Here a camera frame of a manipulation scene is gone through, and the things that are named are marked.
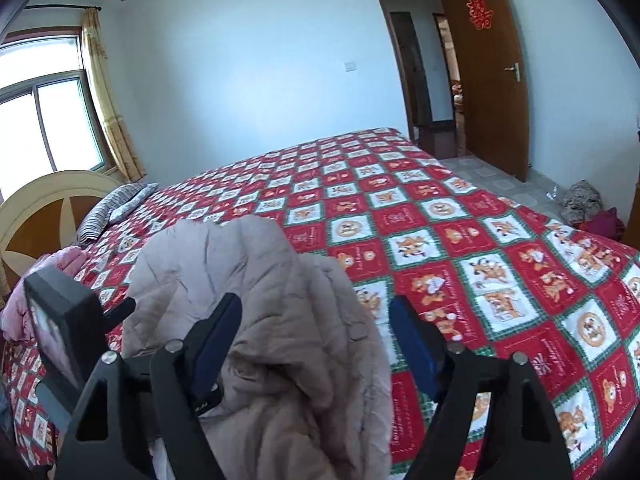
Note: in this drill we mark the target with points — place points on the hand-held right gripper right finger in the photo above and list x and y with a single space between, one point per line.
415 347

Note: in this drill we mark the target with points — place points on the red patterned bed quilt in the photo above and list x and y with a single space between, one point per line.
450 260

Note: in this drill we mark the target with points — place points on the white wall switch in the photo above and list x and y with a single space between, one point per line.
351 66

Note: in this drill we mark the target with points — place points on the yellow curtain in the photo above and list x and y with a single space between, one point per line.
112 110

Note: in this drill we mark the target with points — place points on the grey cloth pile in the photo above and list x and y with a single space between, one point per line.
582 200

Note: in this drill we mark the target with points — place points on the grey floral pillow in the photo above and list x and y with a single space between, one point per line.
132 200

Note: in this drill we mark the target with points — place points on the cream and wood headboard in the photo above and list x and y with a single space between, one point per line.
30 240

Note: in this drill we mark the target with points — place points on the curtain rod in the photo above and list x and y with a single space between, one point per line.
60 6

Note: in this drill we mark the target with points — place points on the dark wooden cabinet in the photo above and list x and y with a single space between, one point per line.
632 195

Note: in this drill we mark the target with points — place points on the dark red cloth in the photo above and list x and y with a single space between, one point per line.
605 222

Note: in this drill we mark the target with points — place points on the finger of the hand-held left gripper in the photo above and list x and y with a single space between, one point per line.
120 312

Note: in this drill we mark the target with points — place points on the brown door frame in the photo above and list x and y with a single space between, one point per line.
395 60

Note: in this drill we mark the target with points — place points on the red paper door decoration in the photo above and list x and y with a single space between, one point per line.
479 12

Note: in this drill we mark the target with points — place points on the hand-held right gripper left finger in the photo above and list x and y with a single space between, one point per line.
215 355

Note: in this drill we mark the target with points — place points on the window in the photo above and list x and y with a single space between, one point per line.
50 125

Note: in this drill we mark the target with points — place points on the pale pink puffer jacket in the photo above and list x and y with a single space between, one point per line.
300 360

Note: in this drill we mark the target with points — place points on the pink blanket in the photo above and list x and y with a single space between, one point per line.
11 316

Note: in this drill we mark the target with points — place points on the brown wooden door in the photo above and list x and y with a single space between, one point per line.
487 100

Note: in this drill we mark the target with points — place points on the dark hallway door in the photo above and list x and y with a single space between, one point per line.
412 75

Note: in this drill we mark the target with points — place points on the striped pillow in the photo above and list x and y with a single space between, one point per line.
95 217

